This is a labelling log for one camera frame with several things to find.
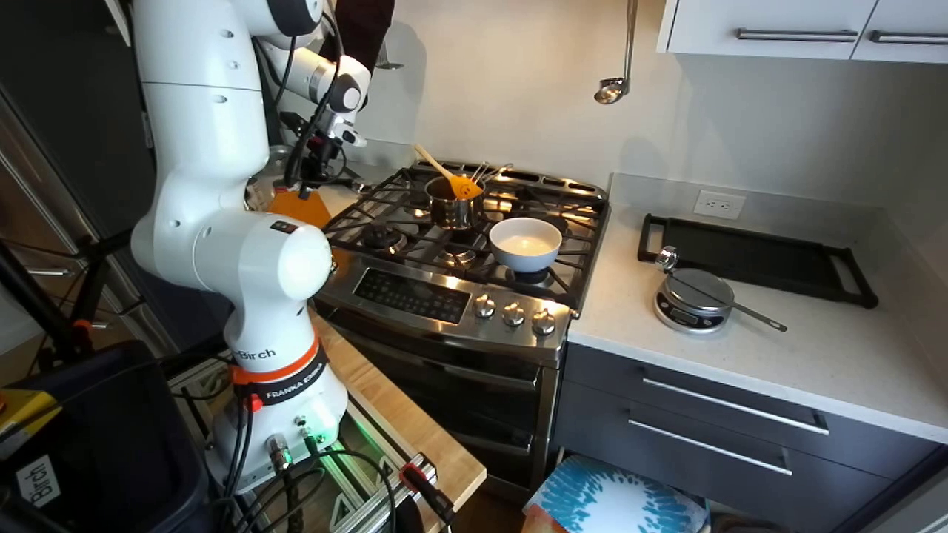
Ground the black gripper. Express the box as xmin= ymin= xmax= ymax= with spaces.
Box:
xmin=279 ymin=111 xmax=347 ymax=203

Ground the wooden robot mounting board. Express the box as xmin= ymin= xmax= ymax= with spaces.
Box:
xmin=302 ymin=309 xmax=490 ymax=514

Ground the blue white patterned box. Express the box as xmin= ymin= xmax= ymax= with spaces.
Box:
xmin=520 ymin=453 xmax=713 ymax=533

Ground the stainless steel gas stove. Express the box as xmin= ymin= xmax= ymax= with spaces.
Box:
xmin=311 ymin=161 xmax=612 ymax=499

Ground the black bin with label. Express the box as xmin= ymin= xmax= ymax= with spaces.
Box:
xmin=0 ymin=342 xmax=216 ymax=533

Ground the round steel lid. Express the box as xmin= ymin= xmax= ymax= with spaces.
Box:
xmin=652 ymin=243 xmax=791 ymax=337

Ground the grey base drawer cabinet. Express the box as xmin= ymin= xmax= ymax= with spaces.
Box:
xmin=547 ymin=342 xmax=942 ymax=533

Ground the black rectangular tray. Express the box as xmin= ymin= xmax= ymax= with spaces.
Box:
xmin=634 ymin=212 xmax=883 ymax=312

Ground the yellow spatula wooden handle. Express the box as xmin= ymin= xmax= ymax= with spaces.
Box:
xmin=412 ymin=146 xmax=487 ymax=206

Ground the small steel pot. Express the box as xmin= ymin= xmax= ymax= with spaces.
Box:
xmin=424 ymin=176 xmax=487 ymax=234

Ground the white bowl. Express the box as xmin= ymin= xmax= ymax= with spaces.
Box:
xmin=484 ymin=217 xmax=566 ymax=278

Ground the orange cloth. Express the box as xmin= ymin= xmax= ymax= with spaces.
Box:
xmin=265 ymin=185 xmax=356 ymax=277

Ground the black tripod stand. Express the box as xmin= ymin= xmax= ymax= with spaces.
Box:
xmin=0 ymin=220 xmax=142 ymax=363

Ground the dark hanging oven mitt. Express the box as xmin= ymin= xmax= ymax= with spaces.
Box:
xmin=333 ymin=0 xmax=399 ymax=71

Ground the white wall cabinet door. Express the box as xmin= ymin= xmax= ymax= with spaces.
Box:
xmin=658 ymin=0 xmax=877 ymax=62
xmin=850 ymin=0 xmax=948 ymax=69

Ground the hanging metal ladle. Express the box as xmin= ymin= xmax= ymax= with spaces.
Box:
xmin=590 ymin=0 xmax=642 ymax=106

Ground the white wall outlet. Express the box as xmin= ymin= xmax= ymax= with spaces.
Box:
xmin=690 ymin=185 xmax=748 ymax=223

